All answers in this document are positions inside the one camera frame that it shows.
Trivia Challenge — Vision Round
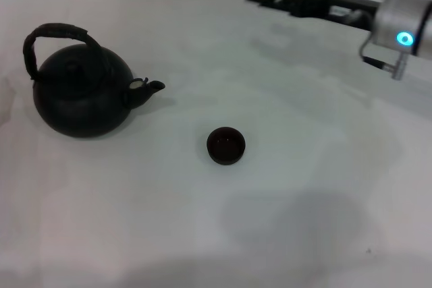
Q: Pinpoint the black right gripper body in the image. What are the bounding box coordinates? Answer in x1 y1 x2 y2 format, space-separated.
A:
286 0 381 32

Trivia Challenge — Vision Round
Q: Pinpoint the small dark teacup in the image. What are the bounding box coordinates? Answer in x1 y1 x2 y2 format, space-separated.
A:
206 126 247 167

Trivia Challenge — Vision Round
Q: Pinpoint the black round teapot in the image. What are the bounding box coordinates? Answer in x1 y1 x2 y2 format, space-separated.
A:
22 22 166 140

